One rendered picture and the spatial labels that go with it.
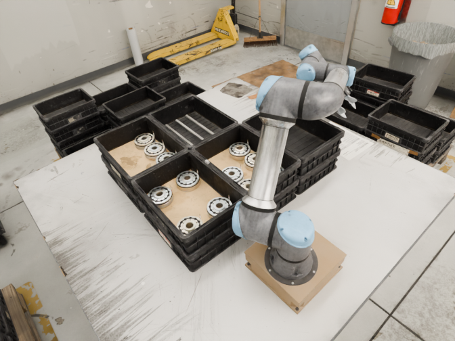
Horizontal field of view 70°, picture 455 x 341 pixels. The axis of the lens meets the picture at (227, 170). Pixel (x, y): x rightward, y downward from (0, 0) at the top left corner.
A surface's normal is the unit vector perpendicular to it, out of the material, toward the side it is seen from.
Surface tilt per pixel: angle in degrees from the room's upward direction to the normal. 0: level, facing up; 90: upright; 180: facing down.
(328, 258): 4
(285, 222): 10
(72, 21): 90
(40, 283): 0
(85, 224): 0
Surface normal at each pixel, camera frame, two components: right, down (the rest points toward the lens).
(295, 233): 0.06, -0.65
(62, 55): 0.66, 0.48
